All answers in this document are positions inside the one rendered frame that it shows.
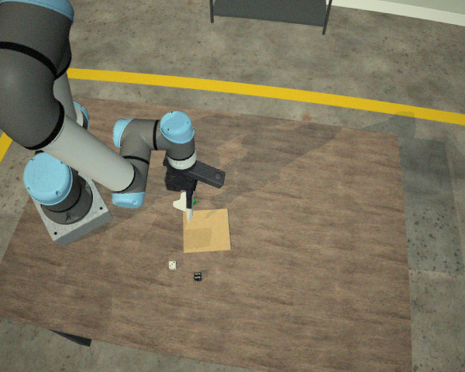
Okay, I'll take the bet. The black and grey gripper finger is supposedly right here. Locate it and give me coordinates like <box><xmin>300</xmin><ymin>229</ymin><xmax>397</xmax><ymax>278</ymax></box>
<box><xmin>173</xmin><ymin>188</ymin><xmax>194</xmax><ymax>222</ymax></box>

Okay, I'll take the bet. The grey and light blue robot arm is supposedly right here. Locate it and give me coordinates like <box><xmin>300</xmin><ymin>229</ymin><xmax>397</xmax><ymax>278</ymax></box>
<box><xmin>0</xmin><ymin>0</ymin><xmax>226</xmax><ymax>225</ymax></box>

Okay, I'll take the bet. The tan mat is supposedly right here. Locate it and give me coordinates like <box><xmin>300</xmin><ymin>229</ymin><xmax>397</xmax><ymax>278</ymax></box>
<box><xmin>183</xmin><ymin>208</ymin><xmax>231</xmax><ymax>253</ymax></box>

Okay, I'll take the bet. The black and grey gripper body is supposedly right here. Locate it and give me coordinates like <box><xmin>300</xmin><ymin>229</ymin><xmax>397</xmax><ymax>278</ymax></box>
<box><xmin>163</xmin><ymin>152</ymin><xmax>198</xmax><ymax>192</ymax></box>

